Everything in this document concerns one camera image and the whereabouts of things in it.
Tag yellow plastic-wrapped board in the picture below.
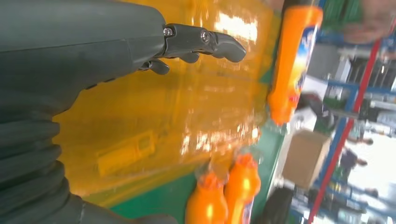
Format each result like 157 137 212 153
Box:
52 0 282 208

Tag white table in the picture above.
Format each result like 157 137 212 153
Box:
269 105 319 198

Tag brown cardboard box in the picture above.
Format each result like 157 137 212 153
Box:
282 130 332 190

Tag black foam-lined case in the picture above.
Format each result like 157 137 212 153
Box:
261 187 295 224

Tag blue metal rack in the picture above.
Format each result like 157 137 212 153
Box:
315 28 396 224

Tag red pole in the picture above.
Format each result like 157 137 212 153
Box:
306 37 382 224

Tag person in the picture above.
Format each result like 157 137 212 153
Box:
340 0 396 44

